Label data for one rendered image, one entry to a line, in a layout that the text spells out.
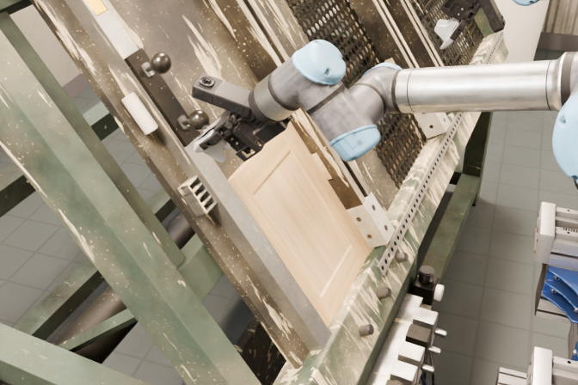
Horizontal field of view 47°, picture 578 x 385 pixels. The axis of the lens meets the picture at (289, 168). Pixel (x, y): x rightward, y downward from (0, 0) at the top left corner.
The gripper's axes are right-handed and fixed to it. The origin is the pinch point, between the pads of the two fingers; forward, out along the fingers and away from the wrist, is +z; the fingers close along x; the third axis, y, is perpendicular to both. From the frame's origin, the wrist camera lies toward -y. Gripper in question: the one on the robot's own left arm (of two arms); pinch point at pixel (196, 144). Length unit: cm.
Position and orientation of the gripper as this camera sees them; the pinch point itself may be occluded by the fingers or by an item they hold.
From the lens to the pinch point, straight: 125.9
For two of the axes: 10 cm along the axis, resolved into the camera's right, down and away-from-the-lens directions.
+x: 3.0, -6.6, 6.9
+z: -6.4, 4.0, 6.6
